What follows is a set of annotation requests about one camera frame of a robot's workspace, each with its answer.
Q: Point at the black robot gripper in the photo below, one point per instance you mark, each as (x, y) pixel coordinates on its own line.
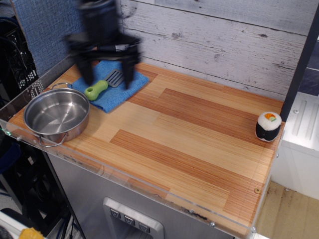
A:
(101, 39)

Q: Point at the stainless steel pot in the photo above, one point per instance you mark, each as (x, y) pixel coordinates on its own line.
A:
(57, 115)

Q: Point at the plush sushi roll toy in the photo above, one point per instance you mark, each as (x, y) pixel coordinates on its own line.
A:
(268, 126)

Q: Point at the blue microfiber cloth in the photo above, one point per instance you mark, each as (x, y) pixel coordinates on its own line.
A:
(112, 97)

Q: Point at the grey button control panel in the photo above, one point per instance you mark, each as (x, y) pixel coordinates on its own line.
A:
(127, 223)

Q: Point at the clear acrylic table guard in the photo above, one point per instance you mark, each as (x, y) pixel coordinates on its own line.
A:
(198, 156)

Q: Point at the green handled grey spatula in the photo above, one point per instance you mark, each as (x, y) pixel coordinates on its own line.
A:
(113, 79)

